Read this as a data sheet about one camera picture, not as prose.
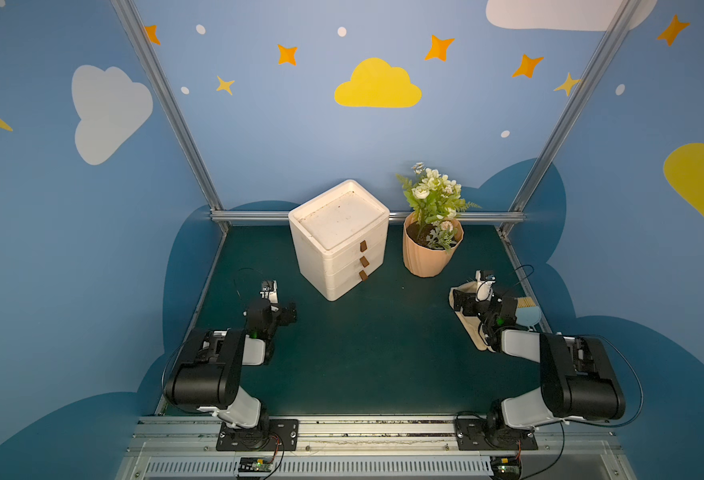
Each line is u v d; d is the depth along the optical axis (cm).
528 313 98
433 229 96
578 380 45
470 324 94
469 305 86
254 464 72
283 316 87
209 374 46
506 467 73
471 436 74
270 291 82
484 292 84
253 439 68
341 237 87
